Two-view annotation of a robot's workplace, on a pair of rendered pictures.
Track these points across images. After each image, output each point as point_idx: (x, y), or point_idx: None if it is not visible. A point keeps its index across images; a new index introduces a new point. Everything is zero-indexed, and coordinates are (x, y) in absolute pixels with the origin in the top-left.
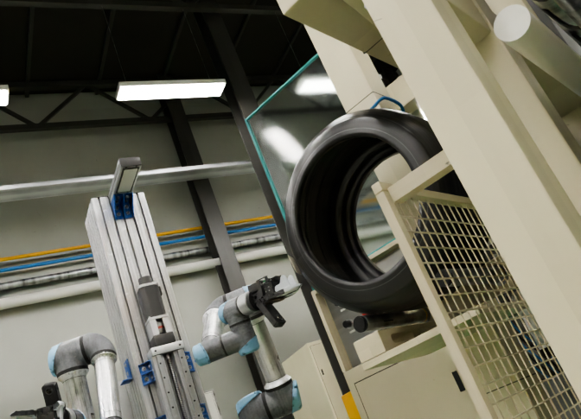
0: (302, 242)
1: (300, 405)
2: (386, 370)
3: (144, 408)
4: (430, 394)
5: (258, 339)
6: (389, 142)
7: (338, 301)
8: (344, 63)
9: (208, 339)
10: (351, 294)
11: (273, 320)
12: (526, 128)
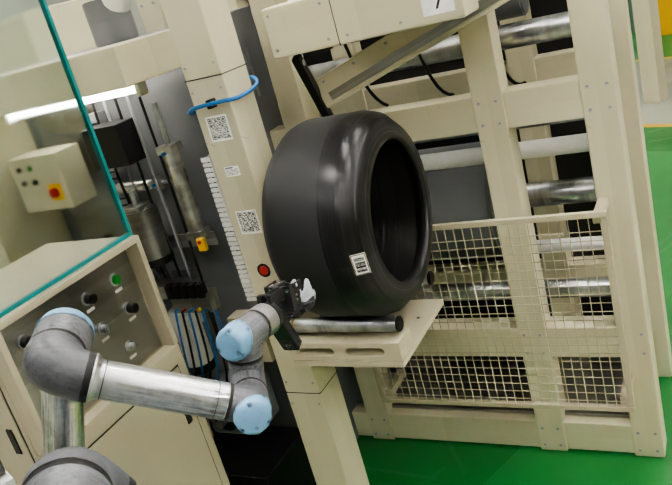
0: (375, 238)
1: None
2: (114, 427)
3: None
4: (161, 439)
5: (83, 410)
6: (415, 156)
7: (386, 303)
8: (219, 7)
9: (253, 387)
10: (402, 294)
11: (299, 339)
12: (523, 186)
